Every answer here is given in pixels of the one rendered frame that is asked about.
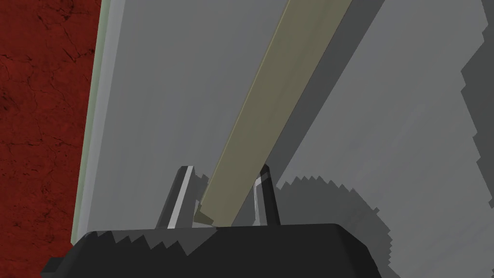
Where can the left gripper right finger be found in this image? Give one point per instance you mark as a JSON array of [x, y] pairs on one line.
[[266, 200]]

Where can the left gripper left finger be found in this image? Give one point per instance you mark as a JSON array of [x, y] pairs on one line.
[[178, 200]]

